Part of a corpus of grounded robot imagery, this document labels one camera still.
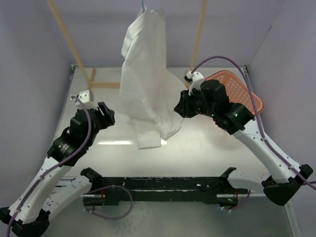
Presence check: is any white shirt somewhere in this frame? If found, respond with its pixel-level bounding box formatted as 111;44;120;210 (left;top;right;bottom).
119;9;185;149

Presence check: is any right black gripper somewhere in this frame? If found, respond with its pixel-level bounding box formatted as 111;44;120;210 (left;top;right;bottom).
174;86;217;118

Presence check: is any blue wire hanger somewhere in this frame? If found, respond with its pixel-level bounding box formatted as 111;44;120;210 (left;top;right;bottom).
141;0;146;13

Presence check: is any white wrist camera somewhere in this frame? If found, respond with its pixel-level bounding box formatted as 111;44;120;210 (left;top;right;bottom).
70;90;97;110
184;71;205;96

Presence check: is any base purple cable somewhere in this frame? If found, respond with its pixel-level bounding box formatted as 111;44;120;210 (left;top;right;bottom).
218;190;251;212
82;185;134;220

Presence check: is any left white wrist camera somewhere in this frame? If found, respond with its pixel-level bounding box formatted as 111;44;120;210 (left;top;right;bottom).
70;90;97;110

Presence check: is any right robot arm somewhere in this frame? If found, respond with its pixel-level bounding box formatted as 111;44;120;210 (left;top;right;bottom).
174;80;313;206

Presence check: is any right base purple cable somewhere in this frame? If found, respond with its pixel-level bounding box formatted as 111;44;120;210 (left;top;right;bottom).
218;190;251;212

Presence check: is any wooden clothes rack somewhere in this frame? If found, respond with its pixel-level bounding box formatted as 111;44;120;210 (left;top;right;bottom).
47;0;208;90

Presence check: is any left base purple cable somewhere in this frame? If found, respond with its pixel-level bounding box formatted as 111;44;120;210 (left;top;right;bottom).
82;185;134;220

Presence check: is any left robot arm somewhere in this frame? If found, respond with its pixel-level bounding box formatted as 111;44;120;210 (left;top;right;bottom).
0;102;115;236

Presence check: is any pink plastic basket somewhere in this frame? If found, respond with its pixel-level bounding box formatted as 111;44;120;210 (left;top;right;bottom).
205;70;255;115

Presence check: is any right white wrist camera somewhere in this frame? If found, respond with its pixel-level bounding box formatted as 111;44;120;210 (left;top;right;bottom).
184;71;205;96

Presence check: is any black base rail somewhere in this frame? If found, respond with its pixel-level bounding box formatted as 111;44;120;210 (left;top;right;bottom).
80;168;248;205

